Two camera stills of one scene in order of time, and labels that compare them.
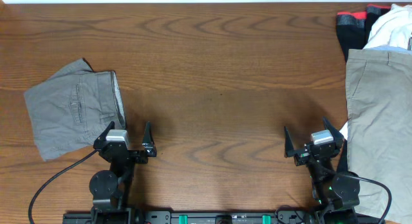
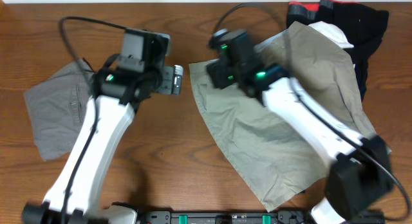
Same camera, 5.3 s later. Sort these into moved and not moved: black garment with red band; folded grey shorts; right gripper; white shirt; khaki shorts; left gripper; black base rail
Moved: khaki shorts; left gripper; black garment with red band; right gripper; white shirt
Not moved: folded grey shorts; black base rail
